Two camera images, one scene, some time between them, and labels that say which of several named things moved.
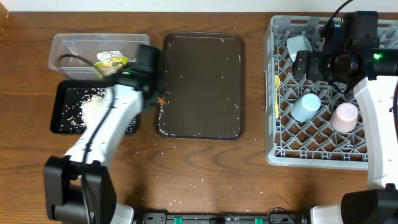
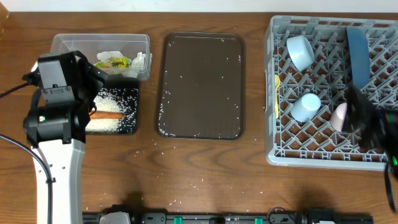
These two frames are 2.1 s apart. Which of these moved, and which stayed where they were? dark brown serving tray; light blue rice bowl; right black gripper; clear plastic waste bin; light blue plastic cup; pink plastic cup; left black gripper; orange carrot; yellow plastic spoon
Moved: orange carrot; left black gripper; right black gripper
Stayed: light blue rice bowl; dark brown serving tray; yellow plastic spoon; pink plastic cup; clear plastic waste bin; light blue plastic cup
